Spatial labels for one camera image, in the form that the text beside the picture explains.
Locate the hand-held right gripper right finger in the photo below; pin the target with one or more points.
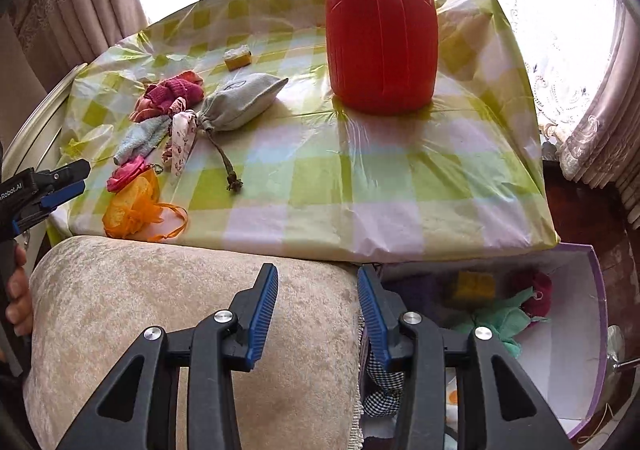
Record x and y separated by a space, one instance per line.
372 320

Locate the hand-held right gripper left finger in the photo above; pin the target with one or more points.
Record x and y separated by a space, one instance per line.
262 315

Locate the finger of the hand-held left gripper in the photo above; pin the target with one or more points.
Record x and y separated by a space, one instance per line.
62 195
67 173

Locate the pink flower cloth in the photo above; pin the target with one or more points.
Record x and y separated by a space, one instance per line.
125 174

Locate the orange organza bag yellow sponge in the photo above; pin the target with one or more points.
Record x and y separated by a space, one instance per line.
130 205

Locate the black white houndstooth cloth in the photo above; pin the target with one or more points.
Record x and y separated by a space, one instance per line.
382 395

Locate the light blue towel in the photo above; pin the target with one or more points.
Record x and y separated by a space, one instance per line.
142 135

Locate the floral print pouch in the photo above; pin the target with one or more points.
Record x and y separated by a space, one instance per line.
181 140

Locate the green cloth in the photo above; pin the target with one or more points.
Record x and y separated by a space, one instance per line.
495 320

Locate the white cardboard box purple rim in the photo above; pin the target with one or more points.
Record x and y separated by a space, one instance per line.
560 380

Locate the yellow sponge white scourer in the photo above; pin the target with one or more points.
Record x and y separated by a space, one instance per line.
239 61

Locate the person's left hand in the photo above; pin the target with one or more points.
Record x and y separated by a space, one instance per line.
20 300

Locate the beige plush cushion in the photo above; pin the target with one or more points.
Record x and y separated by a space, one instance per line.
125 290

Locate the green checkered plastic tablecloth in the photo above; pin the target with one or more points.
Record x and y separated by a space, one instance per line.
350 190

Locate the red thermos flask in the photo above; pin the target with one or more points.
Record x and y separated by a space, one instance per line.
380 40

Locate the white lace curtain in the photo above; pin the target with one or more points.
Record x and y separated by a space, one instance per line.
555 90

